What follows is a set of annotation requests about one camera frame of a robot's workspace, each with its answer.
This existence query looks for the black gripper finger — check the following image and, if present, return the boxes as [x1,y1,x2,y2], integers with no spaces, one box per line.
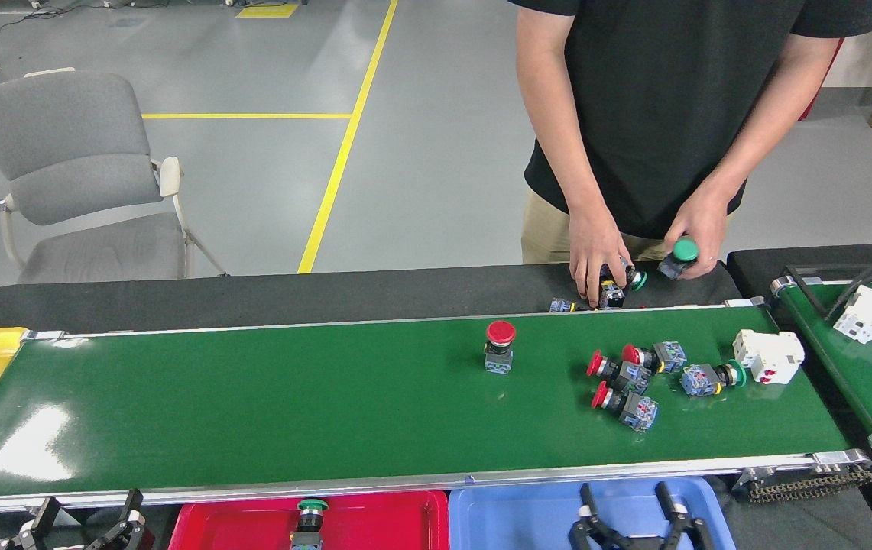
[568,483,635,550]
[0,497,62,550]
[84,489,154,550]
[653,481,715,550]

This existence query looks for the red mushroom push button switch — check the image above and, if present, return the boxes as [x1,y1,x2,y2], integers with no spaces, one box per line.
[591,382,658,433]
[623,341,687,375]
[587,350,652,395]
[483,321,517,375]

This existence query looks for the green mushroom push button switch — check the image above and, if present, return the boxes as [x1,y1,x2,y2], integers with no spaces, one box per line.
[680,359,747,398]
[290,499,329,550]
[657,238,700,280]
[598,264,647,309]

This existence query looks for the white circuit breaker red levers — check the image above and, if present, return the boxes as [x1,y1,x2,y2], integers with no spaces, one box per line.
[833,285,872,349]
[732,328,806,385]

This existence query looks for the long green conveyor belt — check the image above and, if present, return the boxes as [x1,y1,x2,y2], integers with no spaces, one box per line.
[0,298,872,520]

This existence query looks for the short green conveyor belt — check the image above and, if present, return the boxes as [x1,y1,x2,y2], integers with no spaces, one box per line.
[770,275,872,455]

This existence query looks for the person's right hand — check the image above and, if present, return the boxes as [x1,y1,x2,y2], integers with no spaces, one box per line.
[568,206,635,309]

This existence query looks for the person's left hand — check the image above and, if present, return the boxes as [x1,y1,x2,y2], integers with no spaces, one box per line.
[663,195,734,280]

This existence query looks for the blue plastic bin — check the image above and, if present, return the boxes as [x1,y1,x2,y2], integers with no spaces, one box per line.
[449,476,737,550]

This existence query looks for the red plastic bin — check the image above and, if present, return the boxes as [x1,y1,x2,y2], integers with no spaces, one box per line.
[168,490,450,550]

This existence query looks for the grey padded chair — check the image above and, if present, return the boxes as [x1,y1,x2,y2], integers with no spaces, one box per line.
[0,69,228,285]

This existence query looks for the person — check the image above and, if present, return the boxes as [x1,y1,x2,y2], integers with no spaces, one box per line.
[508,0,872,264]

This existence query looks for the red fire extinguisher box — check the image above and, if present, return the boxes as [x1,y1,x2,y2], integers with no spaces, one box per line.
[799,38,845,121]

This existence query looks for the black conveyor drive chain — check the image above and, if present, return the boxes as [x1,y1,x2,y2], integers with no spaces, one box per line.
[745,467,872,503]

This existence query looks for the black guide frame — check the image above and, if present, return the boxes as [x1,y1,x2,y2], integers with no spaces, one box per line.
[783,264,830,323]

